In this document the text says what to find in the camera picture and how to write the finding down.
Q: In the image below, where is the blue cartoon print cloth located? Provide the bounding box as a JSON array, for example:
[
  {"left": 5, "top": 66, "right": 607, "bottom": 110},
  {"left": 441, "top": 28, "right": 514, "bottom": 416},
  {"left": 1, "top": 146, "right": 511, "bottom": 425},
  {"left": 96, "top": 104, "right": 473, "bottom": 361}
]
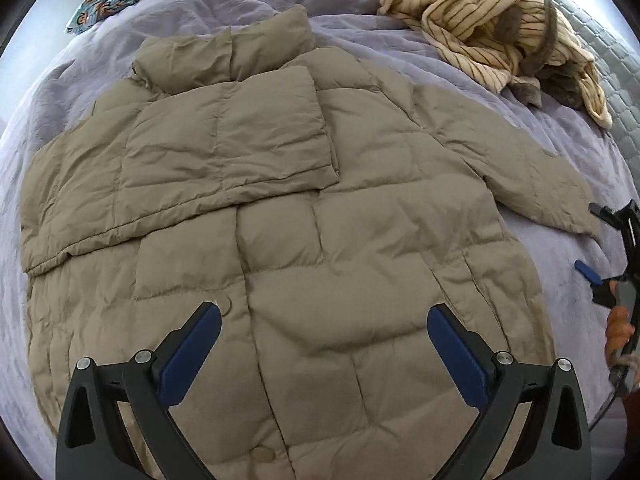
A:
[{"left": 65, "top": 0, "right": 150, "bottom": 36}]

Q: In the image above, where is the beige striped garment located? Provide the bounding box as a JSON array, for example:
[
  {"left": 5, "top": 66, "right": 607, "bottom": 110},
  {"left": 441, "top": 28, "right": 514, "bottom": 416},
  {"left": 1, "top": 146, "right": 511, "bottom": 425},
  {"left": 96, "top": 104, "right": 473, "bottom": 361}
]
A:
[{"left": 376, "top": 0, "right": 613, "bottom": 129}]

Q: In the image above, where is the purple textured blanket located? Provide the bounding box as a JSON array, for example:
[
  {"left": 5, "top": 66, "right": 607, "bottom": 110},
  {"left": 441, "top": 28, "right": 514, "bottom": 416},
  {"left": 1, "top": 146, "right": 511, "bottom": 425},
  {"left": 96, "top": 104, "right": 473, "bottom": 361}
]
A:
[{"left": 0, "top": 0, "right": 640, "bottom": 480}]

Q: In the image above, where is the person's right hand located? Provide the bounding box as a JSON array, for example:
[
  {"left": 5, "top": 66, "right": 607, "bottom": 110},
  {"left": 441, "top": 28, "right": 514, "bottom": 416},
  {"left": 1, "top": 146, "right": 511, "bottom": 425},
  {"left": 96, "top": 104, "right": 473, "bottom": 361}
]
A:
[{"left": 604, "top": 305, "right": 635, "bottom": 363}]

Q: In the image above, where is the grey-brown fleece cloth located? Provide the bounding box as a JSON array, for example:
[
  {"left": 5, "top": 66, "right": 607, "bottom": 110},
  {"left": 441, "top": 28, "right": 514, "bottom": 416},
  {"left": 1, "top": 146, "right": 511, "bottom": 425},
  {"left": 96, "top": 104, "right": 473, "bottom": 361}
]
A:
[{"left": 492, "top": 0, "right": 587, "bottom": 111}]

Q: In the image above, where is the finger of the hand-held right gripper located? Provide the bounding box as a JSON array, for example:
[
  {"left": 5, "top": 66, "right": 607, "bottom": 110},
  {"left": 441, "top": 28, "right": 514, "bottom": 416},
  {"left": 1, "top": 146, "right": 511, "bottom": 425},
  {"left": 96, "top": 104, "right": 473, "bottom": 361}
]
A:
[
  {"left": 588, "top": 199, "right": 640, "bottom": 281},
  {"left": 574, "top": 260, "right": 621, "bottom": 308}
]

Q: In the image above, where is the khaki puffer jacket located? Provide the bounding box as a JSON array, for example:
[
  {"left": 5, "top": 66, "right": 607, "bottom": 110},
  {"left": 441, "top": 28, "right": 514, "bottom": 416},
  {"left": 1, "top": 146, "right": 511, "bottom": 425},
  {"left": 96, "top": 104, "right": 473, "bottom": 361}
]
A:
[{"left": 20, "top": 6, "right": 605, "bottom": 480}]

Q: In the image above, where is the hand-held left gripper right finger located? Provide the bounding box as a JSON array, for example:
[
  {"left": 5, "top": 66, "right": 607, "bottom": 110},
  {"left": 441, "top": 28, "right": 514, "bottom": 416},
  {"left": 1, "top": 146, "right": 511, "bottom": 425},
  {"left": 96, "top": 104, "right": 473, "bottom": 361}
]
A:
[{"left": 426, "top": 302, "right": 593, "bottom": 480}]

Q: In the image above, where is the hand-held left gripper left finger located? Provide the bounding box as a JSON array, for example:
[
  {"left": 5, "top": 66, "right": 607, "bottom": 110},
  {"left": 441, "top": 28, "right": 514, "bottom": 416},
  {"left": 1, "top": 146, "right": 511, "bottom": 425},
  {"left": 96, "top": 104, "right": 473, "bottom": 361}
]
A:
[{"left": 55, "top": 301, "right": 223, "bottom": 480}]

